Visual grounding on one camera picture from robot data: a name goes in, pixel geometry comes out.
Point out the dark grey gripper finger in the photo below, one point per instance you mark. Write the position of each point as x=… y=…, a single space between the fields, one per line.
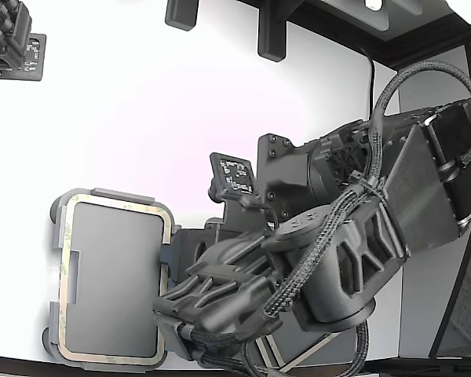
x=169 y=259

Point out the black circuit board plate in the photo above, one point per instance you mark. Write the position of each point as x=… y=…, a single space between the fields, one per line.
x=36 y=59

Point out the dark grey six-joint robot arm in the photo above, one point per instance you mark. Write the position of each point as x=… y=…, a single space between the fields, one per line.
x=337 y=275

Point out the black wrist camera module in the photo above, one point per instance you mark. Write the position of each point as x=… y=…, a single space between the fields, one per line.
x=235 y=176

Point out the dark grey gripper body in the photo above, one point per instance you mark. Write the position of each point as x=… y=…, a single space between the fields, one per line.
x=188 y=243

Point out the white ceiling light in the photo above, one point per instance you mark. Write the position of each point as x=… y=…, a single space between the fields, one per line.
x=373 y=4

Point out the grey plastic frame holder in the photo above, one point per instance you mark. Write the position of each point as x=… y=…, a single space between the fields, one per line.
x=114 y=275

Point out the black enclosure frame rail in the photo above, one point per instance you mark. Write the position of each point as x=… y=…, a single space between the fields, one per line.
x=416 y=47

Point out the short black post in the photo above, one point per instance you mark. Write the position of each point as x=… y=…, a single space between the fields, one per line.
x=180 y=13

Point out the black diagonal strut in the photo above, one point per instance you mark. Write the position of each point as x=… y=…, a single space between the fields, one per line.
x=450 y=304

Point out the grey rectangular mat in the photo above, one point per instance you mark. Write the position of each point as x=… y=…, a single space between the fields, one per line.
x=339 y=347

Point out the long black post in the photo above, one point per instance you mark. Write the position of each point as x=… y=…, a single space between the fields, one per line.
x=271 y=31

